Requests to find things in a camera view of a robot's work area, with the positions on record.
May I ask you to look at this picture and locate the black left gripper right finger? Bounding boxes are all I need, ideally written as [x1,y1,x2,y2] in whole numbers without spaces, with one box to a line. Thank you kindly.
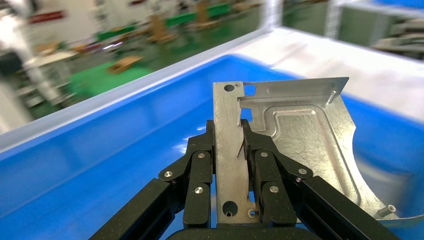
[240,119,403,240]

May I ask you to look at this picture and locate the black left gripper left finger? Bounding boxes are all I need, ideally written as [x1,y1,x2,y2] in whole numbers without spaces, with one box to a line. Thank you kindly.
[89,119,216,240]

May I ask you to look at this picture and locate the galvanized sheet metal bracket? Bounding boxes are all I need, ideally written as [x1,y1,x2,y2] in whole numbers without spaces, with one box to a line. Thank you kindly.
[212,76,424,229]

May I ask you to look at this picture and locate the blue plastic tray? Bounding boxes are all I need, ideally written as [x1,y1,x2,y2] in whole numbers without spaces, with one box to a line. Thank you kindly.
[0,54,424,240]

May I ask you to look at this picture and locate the white corrugated plastic sheet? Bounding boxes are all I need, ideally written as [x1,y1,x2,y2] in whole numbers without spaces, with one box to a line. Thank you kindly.
[231,28,424,125]

